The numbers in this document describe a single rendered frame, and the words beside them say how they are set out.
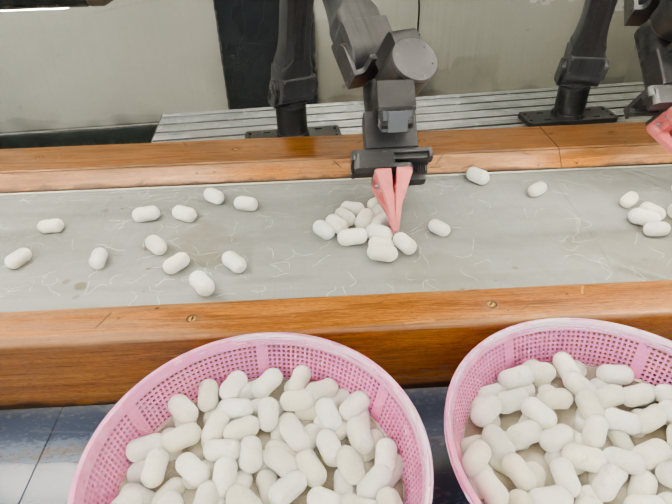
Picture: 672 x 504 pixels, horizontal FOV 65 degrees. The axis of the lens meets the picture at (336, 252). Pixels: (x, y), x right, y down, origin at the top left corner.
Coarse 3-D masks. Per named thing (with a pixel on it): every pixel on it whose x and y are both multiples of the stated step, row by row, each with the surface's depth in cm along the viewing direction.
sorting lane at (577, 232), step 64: (64, 192) 81; (128, 192) 80; (192, 192) 80; (256, 192) 79; (320, 192) 79; (448, 192) 78; (512, 192) 77; (576, 192) 77; (640, 192) 76; (0, 256) 67; (64, 256) 67; (128, 256) 67; (192, 256) 66; (256, 256) 66; (320, 256) 66; (448, 256) 65; (512, 256) 65; (576, 256) 64; (640, 256) 64
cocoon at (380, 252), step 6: (372, 246) 64; (378, 246) 63; (384, 246) 63; (390, 246) 63; (372, 252) 63; (378, 252) 63; (384, 252) 63; (390, 252) 63; (396, 252) 63; (372, 258) 64; (378, 258) 63; (384, 258) 63; (390, 258) 63
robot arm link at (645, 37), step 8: (648, 24) 70; (640, 32) 71; (648, 32) 70; (640, 40) 72; (648, 40) 70; (656, 40) 69; (664, 40) 69; (640, 48) 72; (648, 48) 70; (656, 48) 69; (640, 56) 72; (640, 64) 72
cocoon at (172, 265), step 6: (180, 252) 64; (168, 258) 63; (174, 258) 63; (180, 258) 63; (186, 258) 64; (168, 264) 62; (174, 264) 62; (180, 264) 63; (186, 264) 64; (168, 270) 62; (174, 270) 62
